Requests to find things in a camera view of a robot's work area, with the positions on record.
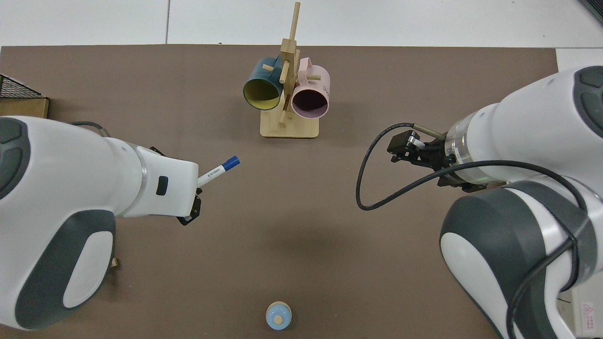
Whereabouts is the white marker with blue cap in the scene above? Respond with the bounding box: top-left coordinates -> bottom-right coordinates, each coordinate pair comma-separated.
197,155 -> 241,189

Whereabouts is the brown table cloth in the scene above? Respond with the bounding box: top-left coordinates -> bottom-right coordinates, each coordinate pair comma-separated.
0,45 -> 561,339

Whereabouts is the pink mug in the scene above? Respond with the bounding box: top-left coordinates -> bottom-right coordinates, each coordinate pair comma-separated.
291,57 -> 331,119

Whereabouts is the wooden cup stand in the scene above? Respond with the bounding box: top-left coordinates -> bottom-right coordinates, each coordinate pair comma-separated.
260,1 -> 320,139

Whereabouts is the small blue round bell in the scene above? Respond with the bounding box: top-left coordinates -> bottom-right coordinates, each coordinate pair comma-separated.
266,301 -> 293,331

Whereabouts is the teal mug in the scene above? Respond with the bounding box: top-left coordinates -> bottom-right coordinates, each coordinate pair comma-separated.
243,56 -> 285,111

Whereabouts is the dark flat device corner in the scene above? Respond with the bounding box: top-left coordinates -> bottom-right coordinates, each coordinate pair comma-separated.
580,0 -> 603,24

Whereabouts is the pale toaster oven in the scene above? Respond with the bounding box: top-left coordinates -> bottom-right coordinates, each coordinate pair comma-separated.
558,282 -> 603,339

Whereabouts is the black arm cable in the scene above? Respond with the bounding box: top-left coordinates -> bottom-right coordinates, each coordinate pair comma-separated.
71,121 -> 112,138
356,122 -> 592,339

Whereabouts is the wire basket with wooden floor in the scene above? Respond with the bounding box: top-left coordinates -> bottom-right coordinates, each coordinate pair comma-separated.
0,74 -> 50,118

